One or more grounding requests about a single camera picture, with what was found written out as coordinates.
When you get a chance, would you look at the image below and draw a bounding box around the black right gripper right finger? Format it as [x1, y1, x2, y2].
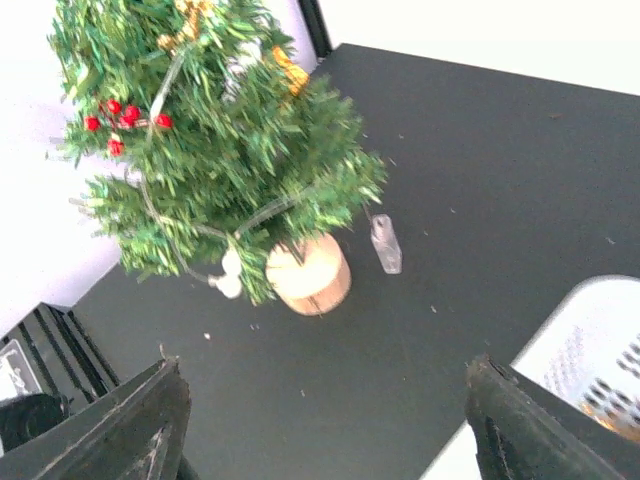
[465, 355, 639, 480]

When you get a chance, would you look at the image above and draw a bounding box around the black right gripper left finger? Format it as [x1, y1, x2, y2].
[1, 357, 191, 479]

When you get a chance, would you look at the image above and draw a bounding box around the white plastic mesh basket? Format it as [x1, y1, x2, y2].
[512, 275, 639, 442]

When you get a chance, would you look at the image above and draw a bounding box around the fairy light string with battery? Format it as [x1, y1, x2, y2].
[119, 39, 404, 300]

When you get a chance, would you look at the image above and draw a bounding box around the small green christmas tree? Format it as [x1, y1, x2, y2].
[49, 1, 386, 304]

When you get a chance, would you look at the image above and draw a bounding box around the red berry pick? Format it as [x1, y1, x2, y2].
[83, 99, 173, 157]

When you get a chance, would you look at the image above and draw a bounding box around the gold gift box ornament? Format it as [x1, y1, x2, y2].
[272, 46, 309, 95]

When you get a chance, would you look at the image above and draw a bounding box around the gold glitter sprig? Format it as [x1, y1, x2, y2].
[156, 0, 215, 55]

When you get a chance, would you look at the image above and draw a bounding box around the black frame post left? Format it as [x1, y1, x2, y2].
[297, 0, 333, 59]

